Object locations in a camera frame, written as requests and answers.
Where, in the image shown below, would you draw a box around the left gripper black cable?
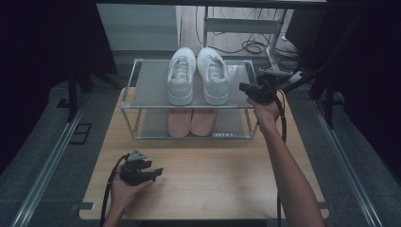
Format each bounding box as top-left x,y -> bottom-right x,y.
99,153 -> 131,227

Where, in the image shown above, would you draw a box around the black floor bracket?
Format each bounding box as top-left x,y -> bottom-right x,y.
69,122 -> 93,146

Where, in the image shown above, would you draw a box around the aluminium floor rail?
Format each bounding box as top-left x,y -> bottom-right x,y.
310,94 -> 384,227
10,94 -> 90,227

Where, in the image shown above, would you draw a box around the pink slipper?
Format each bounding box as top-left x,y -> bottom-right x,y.
166,108 -> 194,139
190,108 -> 218,137

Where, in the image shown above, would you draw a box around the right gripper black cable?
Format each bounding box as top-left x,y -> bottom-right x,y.
268,79 -> 288,227

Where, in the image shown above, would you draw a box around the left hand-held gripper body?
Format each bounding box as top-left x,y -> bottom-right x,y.
121,148 -> 154,186

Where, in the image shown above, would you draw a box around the person's left hand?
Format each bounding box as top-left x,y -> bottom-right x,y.
109,174 -> 154,212

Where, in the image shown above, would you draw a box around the black metal stand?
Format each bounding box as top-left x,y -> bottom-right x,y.
277,56 -> 344,129
56,62 -> 124,122

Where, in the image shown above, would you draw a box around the dark curtain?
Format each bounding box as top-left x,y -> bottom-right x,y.
315,0 -> 401,181
0,0 -> 118,174

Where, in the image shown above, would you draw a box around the person's right hand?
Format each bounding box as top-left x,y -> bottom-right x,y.
245,98 -> 283,131

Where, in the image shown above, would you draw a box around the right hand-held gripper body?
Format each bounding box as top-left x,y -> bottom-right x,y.
250,67 -> 294,105

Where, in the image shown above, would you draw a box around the grey cabinet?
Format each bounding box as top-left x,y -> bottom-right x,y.
96,3 -> 183,60

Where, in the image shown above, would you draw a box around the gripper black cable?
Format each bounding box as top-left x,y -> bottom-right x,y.
268,79 -> 288,227
99,153 -> 131,227

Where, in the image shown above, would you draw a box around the white power strip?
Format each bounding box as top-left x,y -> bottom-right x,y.
291,70 -> 308,86

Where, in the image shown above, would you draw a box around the white desk frame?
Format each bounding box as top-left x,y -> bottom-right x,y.
200,6 -> 283,75

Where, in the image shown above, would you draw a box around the metal shoe rack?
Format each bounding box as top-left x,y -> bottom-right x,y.
119,58 -> 268,140

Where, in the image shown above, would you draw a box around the black computer case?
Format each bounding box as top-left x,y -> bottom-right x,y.
285,8 -> 326,58

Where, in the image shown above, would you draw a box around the black floor cables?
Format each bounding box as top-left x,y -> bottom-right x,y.
195,6 -> 301,61

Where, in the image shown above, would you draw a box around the white sneaker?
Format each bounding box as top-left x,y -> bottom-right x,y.
166,46 -> 197,107
197,46 -> 231,106

